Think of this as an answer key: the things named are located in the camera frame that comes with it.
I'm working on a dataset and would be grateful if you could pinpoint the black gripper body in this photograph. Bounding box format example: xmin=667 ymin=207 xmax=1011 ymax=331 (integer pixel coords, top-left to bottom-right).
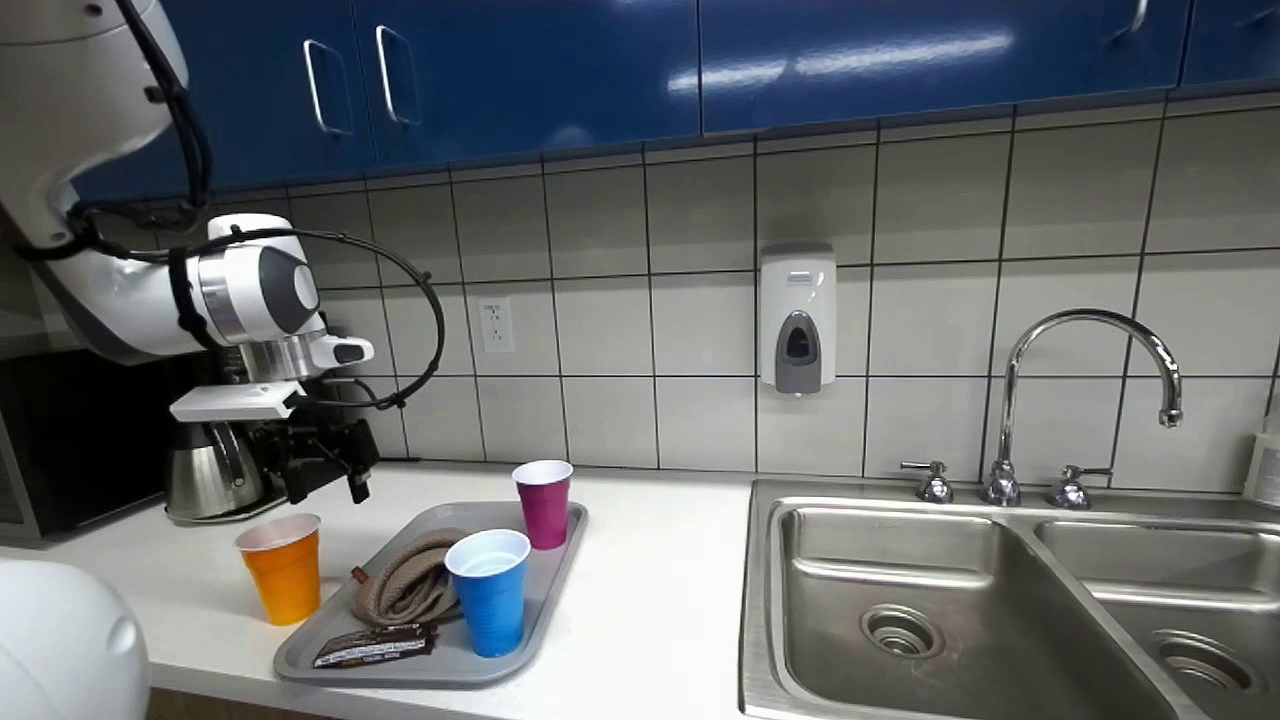
xmin=254 ymin=382 xmax=385 ymax=483

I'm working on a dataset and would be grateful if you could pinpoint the orange plastic cup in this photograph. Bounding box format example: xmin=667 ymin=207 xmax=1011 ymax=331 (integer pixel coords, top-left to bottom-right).
xmin=234 ymin=515 xmax=329 ymax=633

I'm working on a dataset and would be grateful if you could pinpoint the blue plastic cup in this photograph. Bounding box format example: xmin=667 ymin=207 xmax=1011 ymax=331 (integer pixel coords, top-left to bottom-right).
xmin=439 ymin=524 xmax=536 ymax=659

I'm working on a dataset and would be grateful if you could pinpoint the magenta plastic cup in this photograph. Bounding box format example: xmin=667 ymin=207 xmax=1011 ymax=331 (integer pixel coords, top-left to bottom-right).
xmin=513 ymin=456 xmax=575 ymax=550

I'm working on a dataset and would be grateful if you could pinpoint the grey plastic tray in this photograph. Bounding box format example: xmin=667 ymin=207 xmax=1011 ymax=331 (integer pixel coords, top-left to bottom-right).
xmin=273 ymin=496 xmax=593 ymax=693

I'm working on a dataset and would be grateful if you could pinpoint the beige knitted cloth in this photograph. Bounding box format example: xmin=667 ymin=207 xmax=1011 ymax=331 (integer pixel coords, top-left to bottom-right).
xmin=348 ymin=534 xmax=464 ymax=633

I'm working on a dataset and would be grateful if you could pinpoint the black coffee maker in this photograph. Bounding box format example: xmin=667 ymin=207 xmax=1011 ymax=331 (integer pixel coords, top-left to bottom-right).
xmin=154 ymin=348 xmax=355 ymax=526

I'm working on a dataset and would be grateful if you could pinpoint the dark snack wrapper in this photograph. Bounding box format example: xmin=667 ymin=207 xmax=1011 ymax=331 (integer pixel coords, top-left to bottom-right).
xmin=313 ymin=628 xmax=439 ymax=672

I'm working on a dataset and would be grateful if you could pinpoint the black microwave oven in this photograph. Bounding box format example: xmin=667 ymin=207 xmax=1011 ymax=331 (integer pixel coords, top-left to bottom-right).
xmin=0 ymin=348 xmax=174 ymax=550

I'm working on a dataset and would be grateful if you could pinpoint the white rounded robot shell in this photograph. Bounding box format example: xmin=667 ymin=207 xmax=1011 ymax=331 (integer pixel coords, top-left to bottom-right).
xmin=0 ymin=554 xmax=150 ymax=720

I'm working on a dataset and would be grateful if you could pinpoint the blue cabinet door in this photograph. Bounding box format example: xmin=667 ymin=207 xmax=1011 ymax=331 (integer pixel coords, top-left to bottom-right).
xmin=1177 ymin=0 xmax=1280 ymax=95
xmin=697 ymin=0 xmax=1191 ymax=141
xmin=76 ymin=0 xmax=355 ymax=204
xmin=351 ymin=0 xmax=702 ymax=174

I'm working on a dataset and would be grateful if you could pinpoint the stainless steel double sink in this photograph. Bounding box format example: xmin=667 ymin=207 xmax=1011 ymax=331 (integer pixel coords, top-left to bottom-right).
xmin=735 ymin=474 xmax=1280 ymax=720

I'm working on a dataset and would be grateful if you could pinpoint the chrome gooseneck faucet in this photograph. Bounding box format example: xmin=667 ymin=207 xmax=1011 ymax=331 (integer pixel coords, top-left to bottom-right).
xmin=980 ymin=303 xmax=1186 ymax=513

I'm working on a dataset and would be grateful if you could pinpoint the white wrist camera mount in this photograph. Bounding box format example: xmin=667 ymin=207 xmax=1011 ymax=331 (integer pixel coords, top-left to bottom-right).
xmin=169 ymin=331 xmax=379 ymax=427

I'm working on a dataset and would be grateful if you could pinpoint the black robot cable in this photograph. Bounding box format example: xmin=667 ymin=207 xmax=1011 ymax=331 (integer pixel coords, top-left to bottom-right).
xmin=110 ymin=0 xmax=450 ymax=410

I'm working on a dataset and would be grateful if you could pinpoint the white wall outlet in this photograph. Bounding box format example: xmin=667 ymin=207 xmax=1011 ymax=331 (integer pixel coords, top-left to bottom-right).
xmin=477 ymin=291 xmax=518 ymax=358

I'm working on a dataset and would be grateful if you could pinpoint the silver cabinet handle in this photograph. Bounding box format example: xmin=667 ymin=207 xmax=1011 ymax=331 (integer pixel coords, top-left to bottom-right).
xmin=300 ymin=36 xmax=340 ymax=141
xmin=371 ymin=18 xmax=409 ymax=129

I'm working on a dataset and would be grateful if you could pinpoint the white wall soap dispenser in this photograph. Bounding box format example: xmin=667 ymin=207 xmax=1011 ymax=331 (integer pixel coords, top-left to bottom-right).
xmin=754 ymin=247 xmax=841 ymax=396

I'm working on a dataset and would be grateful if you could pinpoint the chrome faucet handle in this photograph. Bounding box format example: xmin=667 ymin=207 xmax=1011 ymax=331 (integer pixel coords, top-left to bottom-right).
xmin=1042 ymin=458 xmax=1110 ymax=513
xmin=894 ymin=458 xmax=959 ymax=506

